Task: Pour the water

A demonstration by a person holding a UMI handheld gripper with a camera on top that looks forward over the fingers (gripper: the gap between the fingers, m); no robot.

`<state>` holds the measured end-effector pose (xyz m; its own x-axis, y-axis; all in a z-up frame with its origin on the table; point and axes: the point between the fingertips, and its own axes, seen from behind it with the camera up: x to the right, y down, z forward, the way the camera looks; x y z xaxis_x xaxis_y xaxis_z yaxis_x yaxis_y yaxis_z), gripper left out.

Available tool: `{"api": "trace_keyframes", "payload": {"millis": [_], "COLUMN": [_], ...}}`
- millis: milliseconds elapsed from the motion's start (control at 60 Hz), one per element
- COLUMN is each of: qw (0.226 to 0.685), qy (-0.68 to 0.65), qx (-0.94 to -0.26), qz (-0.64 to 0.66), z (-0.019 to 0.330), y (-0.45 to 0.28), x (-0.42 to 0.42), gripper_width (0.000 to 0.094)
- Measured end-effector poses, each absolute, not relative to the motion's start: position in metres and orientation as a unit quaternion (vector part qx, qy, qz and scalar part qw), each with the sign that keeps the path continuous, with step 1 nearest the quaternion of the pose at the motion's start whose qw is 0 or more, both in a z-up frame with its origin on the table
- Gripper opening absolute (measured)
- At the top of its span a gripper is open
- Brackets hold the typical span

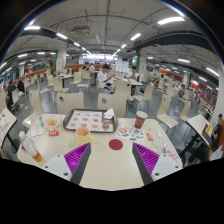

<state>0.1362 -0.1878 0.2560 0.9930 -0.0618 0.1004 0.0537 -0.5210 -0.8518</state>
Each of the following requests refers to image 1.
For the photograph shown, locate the clear plastic food container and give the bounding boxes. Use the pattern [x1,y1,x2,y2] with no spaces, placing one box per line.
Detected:
[45,116,62,131]

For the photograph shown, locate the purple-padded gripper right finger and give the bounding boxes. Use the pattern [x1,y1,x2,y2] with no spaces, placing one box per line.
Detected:
[131,142,184,186]

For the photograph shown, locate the seated person in black right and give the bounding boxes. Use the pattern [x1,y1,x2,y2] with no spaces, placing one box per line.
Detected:
[185,114,223,166]

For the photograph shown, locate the person in black left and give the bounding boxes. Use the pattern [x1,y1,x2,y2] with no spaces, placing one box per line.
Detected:
[7,80,16,110]

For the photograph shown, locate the small green-capped bottle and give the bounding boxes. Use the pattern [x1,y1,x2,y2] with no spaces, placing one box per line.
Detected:
[39,117,44,127]

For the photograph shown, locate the brown food tray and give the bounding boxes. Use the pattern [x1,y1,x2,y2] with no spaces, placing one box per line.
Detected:
[63,109,117,133]

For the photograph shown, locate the red sachet right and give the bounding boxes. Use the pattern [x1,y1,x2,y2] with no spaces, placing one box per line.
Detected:
[146,133,154,141]

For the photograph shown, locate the beige chair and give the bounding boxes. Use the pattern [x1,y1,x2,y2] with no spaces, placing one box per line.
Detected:
[97,93,126,118]
[157,95,178,128]
[22,90,44,128]
[56,92,84,115]

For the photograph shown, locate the beige chair far left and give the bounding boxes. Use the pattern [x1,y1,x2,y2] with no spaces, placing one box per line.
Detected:
[22,90,44,128]

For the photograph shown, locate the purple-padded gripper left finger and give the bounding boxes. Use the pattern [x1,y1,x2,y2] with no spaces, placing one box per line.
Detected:
[41,142,92,186]

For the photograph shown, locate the beige chair far right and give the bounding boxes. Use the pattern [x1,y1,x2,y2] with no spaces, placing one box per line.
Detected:
[157,95,178,128]

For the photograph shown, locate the red small packet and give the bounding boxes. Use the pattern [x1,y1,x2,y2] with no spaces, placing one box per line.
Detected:
[49,130,59,136]

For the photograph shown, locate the red paper cup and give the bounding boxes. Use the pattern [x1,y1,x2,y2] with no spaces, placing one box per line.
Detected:
[134,111,148,129]

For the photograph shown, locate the yellow mug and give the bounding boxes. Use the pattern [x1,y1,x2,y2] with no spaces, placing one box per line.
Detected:
[75,127,95,145]

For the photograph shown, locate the crumpled white napkin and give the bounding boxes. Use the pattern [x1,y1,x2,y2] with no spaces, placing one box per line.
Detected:
[104,108,114,119]

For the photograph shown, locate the plastic bottle with orange drink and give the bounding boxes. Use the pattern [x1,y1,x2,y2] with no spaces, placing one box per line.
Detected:
[19,131,42,162]

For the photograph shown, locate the clear plastic wrapper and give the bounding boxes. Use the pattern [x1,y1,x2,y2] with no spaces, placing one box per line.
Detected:
[151,139,166,154]

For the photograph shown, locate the man in white shirt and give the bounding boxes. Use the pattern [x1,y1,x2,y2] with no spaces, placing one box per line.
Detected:
[97,64,114,92]

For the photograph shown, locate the colourful paper leaflet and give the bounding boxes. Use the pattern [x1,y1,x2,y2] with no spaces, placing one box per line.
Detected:
[116,126,145,142]

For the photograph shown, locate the red round coaster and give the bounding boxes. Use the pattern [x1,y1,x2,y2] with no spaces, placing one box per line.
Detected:
[109,139,123,150]

